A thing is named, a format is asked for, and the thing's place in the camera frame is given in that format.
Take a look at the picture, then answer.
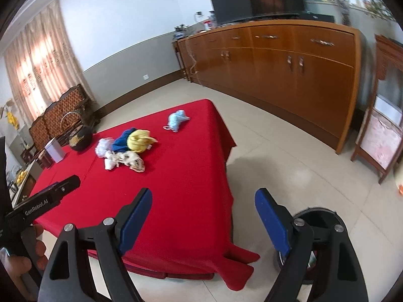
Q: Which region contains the low cabinet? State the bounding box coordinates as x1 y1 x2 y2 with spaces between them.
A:
8 129 41 210

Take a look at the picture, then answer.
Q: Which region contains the glass vase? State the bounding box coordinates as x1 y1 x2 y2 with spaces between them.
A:
338 0 351 26

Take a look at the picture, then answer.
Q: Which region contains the blue cloth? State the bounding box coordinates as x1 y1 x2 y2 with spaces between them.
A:
112 128 137 152

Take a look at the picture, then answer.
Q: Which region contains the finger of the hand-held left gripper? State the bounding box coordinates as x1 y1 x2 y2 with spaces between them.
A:
41 175 81 203

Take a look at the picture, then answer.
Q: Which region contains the red tablecloth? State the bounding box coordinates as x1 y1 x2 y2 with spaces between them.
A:
29 98 261 291

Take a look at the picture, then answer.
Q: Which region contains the green trailing plant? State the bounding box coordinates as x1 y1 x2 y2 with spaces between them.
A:
356 0 394 19

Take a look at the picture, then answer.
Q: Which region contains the small potted plant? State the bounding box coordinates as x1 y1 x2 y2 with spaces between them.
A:
174 23 189 40

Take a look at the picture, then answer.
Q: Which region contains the white tin box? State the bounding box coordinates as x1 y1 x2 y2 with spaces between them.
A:
44 138 66 163

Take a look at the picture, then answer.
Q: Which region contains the black teapot with handle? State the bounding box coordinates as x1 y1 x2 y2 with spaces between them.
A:
61 111 93 151

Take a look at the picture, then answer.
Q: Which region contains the person's left hand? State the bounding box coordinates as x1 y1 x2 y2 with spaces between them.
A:
5 223 48 290

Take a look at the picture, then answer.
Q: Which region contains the beige patterned curtain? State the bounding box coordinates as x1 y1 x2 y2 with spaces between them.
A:
3 0 96 123

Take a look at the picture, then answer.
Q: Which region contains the yellow cloth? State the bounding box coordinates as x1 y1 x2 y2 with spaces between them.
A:
127 129 158 154

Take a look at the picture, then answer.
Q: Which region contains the black plastic bucket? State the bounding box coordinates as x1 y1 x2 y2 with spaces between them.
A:
274 207 348 282

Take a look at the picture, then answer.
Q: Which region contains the white cable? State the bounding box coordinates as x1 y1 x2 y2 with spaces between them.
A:
186 38 199 76

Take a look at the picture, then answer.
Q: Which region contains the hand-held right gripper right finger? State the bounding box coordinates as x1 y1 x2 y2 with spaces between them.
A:
254 188 369 302

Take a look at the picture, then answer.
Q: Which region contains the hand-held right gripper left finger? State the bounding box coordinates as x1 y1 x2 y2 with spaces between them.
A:
38 188 153 302

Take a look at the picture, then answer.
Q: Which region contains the pink fabric bag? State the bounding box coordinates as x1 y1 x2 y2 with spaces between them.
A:
359 113 402 170

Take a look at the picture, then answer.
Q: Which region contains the carved wooden stand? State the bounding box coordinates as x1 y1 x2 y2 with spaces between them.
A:
350 33 403 184

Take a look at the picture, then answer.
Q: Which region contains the wooden bench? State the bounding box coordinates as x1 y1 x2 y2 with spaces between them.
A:
20 83 101 164

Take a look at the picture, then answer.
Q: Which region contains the wooden sideboard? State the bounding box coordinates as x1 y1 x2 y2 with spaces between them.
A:
176 19 367 155

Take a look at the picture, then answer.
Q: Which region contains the black set-top box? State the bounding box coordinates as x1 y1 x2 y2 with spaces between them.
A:
299 12 335 23

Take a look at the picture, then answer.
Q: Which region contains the light blue face mask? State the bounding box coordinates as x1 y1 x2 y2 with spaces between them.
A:
163 109 191 132

